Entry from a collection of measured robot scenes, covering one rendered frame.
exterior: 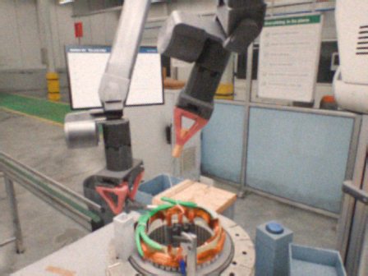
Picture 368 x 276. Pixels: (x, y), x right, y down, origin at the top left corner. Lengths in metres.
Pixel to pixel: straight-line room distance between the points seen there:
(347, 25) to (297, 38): 1.98
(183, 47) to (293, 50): 2.34
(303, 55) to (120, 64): 2.26
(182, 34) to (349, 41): 0.44
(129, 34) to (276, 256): 0.67
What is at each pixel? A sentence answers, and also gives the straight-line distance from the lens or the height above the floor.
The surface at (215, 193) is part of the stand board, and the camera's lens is 0.95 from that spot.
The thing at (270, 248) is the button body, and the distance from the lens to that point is 0.85.
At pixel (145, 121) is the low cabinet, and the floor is 0.84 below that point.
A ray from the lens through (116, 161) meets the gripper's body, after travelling 0.60.
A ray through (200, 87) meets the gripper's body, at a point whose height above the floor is 1.44.
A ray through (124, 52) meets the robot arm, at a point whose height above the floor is 1.50.
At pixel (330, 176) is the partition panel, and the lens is 2.88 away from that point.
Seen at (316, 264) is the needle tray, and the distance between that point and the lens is 0.79.
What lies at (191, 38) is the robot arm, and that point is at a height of 1.52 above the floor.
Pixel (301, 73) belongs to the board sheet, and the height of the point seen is 1.38.
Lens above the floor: 1.49
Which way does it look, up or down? 15 degrees down
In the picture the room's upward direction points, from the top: straight up
